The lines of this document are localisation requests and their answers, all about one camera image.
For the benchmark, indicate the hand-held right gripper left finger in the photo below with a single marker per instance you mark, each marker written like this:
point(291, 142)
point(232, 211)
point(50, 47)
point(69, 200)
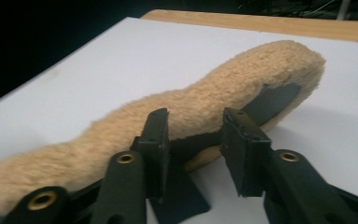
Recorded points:
point(157, 155)

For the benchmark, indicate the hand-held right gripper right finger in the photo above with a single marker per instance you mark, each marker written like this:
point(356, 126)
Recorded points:
point(245, 155)

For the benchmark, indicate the tan fleece pad black lining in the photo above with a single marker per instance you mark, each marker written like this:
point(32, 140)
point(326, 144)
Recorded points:
point(199, 93)

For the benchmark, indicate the metal stand pole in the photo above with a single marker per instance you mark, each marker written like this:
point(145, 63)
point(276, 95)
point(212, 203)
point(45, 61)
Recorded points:
point(344, 8)

